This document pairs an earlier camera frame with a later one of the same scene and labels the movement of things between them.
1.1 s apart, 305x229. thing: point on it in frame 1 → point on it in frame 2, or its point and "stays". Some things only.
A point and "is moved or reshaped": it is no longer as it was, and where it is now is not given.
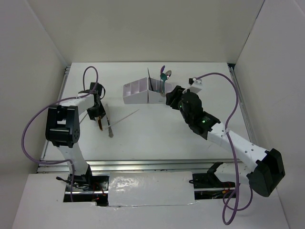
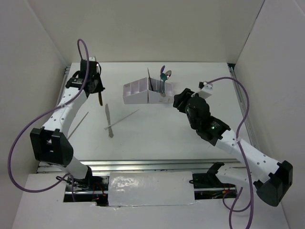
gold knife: x=100 y=123 is moved or reshaped
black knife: x=150 y=80 stays
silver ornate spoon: x=168 y=74 stays
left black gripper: x=101 y=112 → x=100 y=88
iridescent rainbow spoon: x=162 y=68 stays
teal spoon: x=163 y=76 stays
